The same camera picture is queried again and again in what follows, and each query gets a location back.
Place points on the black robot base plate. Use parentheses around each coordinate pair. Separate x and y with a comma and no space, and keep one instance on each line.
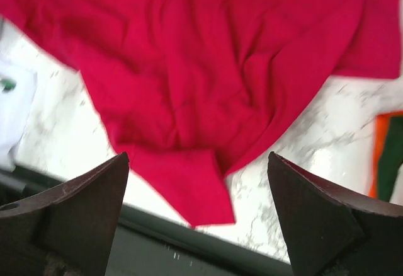
(147,245)

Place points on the red t shirt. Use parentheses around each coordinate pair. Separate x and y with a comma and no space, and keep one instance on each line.
(193,90)

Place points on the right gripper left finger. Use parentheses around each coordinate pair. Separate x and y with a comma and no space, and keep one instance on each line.
(68,229)

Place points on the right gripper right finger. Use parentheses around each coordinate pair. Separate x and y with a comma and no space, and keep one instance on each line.
(332,230)

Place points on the green t shirt under orange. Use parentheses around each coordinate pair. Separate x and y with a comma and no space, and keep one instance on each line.
(390,159)

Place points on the orange folded t shirt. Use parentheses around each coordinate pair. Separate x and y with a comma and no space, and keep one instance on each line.
(380,127)

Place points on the white paper sheet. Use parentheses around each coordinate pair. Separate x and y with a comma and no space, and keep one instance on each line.
(15,109)

